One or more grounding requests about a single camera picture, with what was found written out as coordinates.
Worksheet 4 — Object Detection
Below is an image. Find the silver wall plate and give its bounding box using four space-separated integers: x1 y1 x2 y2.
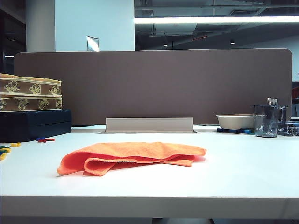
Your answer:
86 35 99 52

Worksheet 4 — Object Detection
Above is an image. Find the clear plastic measuring cup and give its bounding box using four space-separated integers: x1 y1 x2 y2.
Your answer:
253 104 289 138

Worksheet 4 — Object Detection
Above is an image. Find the yellow patterned box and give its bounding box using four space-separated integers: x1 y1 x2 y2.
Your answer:
0 73 62 97
0 93 63 112

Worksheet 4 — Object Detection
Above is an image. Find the beige paper bowl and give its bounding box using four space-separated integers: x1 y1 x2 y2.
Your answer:
215 114 256 130

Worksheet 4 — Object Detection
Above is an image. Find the ceiling light strip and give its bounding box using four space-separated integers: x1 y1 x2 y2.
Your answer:
134 15 299 24

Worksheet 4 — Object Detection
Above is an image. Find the clear plastic box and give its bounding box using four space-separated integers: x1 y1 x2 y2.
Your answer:
277 120 299 137

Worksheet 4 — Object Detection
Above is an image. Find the brown desk partition panel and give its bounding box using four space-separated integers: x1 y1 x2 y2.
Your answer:
13 48 293 126

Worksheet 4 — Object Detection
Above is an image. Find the dark blue case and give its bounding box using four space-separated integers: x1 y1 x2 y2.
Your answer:
0 109 72 144

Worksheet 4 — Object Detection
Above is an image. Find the blue mat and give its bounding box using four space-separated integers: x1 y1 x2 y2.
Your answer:
216 127 256 135

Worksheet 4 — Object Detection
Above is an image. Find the orange cloth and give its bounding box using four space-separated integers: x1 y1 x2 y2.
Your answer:
56 141 207 177

